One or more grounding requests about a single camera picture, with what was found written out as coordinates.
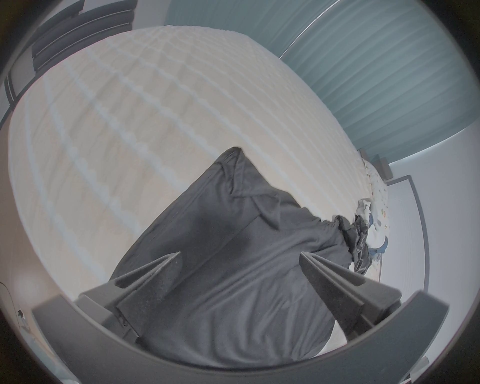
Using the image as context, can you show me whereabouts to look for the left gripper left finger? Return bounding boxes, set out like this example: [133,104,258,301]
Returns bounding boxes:
[77,252,183,344]

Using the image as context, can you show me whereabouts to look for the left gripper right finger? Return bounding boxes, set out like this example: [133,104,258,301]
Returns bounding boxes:
[299,251,403,344]

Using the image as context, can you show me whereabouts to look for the black shorts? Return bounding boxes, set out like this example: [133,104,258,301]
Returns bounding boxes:
[109,147,355,370]

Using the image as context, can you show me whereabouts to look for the pile of clothes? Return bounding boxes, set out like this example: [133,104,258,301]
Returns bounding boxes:
[335,199,389,278]

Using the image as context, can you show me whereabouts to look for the bed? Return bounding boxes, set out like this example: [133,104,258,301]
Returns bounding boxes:
[5,24,430,359]

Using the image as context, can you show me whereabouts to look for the grey wooden bedside table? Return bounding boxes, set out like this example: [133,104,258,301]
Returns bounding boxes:
[358,148,393,179]

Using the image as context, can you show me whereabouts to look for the blue-green curtain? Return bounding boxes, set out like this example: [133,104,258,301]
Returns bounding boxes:
[165,0,340,58]
[279,0,480,164]

